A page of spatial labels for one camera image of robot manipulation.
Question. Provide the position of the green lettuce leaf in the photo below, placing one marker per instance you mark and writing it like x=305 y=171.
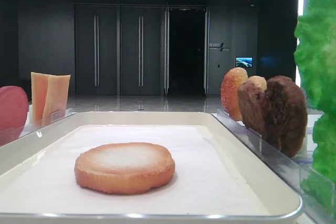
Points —
x=315 y=54
x=324 y=150

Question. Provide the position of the inner brown meat patty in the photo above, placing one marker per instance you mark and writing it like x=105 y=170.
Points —
x=256 y=114

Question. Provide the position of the brown meat patty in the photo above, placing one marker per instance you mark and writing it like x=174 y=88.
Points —
x=286 y=115
x=256 y=114

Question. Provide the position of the round bread slice on tray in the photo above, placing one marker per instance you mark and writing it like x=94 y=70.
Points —
x=125 y=168

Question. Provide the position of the right orange cheese slice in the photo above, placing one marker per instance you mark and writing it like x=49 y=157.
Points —
x=56 y=98

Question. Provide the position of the orange cheese slice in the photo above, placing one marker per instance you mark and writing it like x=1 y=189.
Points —
x=56 y=98
x=39 y=90

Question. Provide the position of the outer brown meat patty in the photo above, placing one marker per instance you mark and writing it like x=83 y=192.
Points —
x=286 y=115

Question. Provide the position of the left orange cheese slice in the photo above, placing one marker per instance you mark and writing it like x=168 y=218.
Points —
x=39 y=90

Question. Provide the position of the red tomato slice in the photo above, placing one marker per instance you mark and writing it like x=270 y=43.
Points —
x=14 y=109

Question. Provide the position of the outer golden bun slice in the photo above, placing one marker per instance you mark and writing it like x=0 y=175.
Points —
x=229 y=91

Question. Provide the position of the golden bun slice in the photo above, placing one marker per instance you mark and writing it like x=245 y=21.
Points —
x=229 y=91
x=259 y=81

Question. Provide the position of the inner golden bun slice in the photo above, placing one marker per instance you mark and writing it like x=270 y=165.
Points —
x=259 y=81

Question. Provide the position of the white metal tray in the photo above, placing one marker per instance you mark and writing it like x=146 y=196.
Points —
x=217 y=178

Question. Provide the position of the left clear acrylic rack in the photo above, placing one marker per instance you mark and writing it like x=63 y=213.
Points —
x=32 y=126

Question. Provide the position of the clear acrylic rack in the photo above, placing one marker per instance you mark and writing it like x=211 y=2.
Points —
x=291 y=170
x=32 y=126

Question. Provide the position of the right clear acrylic rack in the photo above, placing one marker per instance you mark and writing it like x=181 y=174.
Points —
x=291 y=170

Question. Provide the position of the small wall display screen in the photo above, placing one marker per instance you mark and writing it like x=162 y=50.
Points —
x=244 y=62

